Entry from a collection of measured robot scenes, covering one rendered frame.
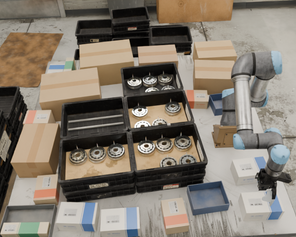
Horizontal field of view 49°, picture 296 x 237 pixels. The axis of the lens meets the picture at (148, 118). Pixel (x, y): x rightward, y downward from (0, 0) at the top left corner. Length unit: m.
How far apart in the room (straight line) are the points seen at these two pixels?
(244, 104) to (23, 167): 1.28
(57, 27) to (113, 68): 2.44
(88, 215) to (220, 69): 1.39
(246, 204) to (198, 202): 0.26
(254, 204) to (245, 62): 0.74
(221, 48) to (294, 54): 1.81
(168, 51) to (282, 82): 1.67
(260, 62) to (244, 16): 3.31
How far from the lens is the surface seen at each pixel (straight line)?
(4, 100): 3.18
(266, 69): 1.67
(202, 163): 1.76
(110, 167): 1.87
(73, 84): 2.30
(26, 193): 2.05
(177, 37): 3.45
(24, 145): 2.06
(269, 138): 1.56
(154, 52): 2.59
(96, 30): 3.85
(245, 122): 1.56
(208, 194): 1.92
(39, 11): 5.06
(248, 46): 4.33
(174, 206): 1.78
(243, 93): 1.61
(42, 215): 1.94
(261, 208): 1.84
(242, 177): 1.93
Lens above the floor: 2.35
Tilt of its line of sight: 47 degrees down
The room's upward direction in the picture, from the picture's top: 2 degrees counter-clockwise
